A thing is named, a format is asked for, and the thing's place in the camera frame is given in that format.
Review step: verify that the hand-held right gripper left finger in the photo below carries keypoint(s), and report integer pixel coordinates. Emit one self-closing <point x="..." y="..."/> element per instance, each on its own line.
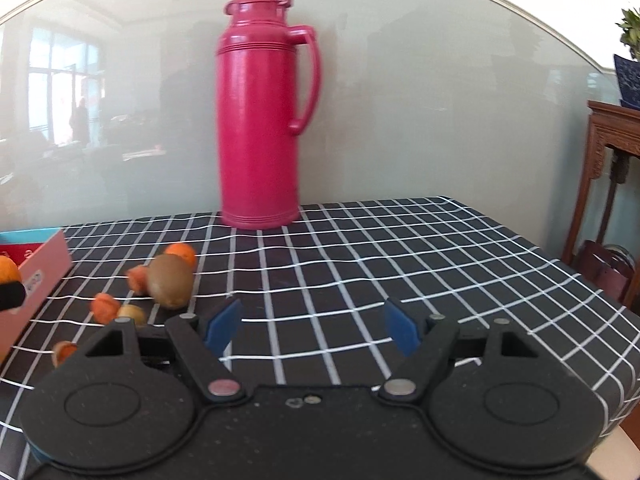
<point x="222" y="327"/>

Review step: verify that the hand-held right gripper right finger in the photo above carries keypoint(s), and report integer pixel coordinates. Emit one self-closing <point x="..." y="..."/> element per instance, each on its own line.
<point x="401" y="327"/>

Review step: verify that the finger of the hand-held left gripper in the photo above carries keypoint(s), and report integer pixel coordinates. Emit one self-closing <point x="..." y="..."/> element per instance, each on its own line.
<point x="11" y="296"/>

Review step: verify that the orange mandarin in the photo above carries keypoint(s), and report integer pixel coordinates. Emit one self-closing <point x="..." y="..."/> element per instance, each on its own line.
<point x="182" y="254"/>
<point x="9" y="269"/>

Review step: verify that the red cardboard box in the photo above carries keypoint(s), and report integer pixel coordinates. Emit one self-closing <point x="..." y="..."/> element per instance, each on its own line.
<point x="42" y="270"/>

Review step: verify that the black white checked tablecloth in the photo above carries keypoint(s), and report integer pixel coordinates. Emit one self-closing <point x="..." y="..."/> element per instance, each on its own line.
<point x="400" y="260"/>

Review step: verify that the brown kiwi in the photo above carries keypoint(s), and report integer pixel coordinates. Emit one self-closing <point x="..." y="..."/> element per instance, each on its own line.
<point x="170" y="281"/>

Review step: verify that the small tan longan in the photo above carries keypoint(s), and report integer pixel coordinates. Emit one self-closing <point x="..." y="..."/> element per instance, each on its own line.
<point x="131" y="313"/>

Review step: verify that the pink thermos flask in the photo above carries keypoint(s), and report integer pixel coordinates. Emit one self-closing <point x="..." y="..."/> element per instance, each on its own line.
<point x="260" y="125"/>

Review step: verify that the dark red container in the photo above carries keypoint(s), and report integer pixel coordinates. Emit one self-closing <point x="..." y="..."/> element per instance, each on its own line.
<point x="602" y="270"/>

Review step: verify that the carved wooden stand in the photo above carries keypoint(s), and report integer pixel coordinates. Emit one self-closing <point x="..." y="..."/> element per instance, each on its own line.
<point x="607" y="160"/>

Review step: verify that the blue patterned plant pot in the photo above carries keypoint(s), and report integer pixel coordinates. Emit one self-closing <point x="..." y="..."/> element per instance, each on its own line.
<point x="629" y="82"/>

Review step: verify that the green potted plant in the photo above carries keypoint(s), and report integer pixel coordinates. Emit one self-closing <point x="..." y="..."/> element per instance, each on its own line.
<point x="631" y="32"/>

